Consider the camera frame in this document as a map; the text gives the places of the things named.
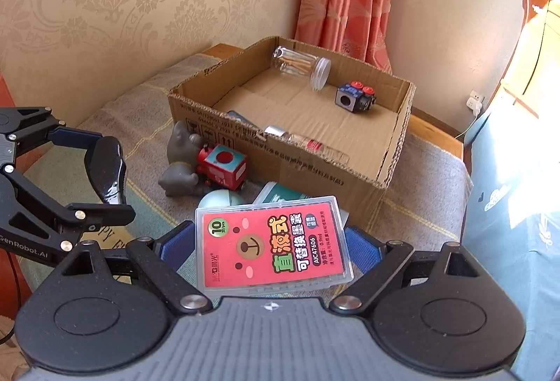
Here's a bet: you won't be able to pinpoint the clear plastic jar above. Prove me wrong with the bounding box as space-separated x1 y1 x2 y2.
271 46 332 92

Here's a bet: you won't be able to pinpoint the glossy black oval case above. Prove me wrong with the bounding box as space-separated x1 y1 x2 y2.
84 136 128 205

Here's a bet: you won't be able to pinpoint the black toy block red wheels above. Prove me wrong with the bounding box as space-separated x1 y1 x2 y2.
335 81 378 115

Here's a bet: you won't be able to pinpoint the small black square box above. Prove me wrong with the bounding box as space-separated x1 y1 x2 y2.
226 110 260 130

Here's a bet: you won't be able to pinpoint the jar of gold capsules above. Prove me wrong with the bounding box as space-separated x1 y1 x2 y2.
262 125 351 166

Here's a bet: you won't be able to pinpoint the red toy train block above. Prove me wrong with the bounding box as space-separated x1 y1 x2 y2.
197 145 249 192

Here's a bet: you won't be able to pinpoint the blue floral bed sheet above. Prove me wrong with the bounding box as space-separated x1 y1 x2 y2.
461 99 560 381

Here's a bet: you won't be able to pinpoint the brown cardboard box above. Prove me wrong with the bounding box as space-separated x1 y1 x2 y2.
167 35 416 231

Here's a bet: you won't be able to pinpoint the white wall socket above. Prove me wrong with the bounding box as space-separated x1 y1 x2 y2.
465 90 486 118

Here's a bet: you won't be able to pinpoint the light blue egg-shaped case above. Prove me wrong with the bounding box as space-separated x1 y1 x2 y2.
198 190 246 210

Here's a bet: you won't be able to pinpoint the wooden headboard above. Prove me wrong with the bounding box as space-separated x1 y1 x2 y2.
489 0 560 120

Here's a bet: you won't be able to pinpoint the pink refill card case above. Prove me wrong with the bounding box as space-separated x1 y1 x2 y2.
195 196 355 292

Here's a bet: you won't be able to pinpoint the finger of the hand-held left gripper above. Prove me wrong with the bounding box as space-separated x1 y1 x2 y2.
0 105 106 168
0 166 137 254

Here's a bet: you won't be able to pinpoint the grey hippo toy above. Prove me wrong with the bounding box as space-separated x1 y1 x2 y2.
159 121 207 199

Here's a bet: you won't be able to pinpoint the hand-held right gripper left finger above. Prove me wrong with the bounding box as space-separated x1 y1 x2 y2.
61 221 213 314

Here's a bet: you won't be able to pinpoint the white bottle green label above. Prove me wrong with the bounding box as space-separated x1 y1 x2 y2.
253 182 351 226

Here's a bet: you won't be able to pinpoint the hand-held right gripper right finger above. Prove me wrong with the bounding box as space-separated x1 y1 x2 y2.
328 226 480 314

